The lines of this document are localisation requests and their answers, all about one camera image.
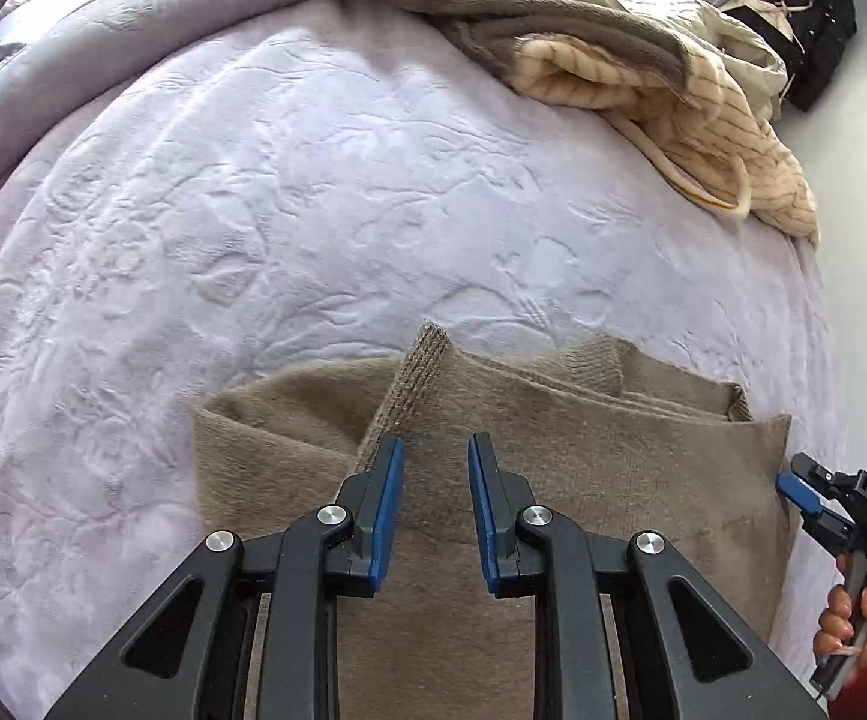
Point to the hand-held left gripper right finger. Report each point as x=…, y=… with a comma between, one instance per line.
x=482, y=510

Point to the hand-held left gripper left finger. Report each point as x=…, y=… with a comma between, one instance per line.
x=387, y=510

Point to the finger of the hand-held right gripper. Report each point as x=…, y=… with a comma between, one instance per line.
x=823, y=476
x=799, y=493

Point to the brown knit sweater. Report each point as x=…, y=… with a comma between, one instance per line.
x=591, y=465

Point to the person's right hand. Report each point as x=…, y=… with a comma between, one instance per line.
x=834, y=626

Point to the lavender embossed blanket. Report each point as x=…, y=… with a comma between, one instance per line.
x=253, y=202

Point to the cream striped garment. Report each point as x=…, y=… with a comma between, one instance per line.
x=741, y=142

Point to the black hanging garment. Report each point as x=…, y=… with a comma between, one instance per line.
x=823, y=37

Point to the pale pink hanging garment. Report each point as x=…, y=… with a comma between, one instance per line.
x=759, y=11

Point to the grey garment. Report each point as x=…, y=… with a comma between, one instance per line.
x=613, y=41

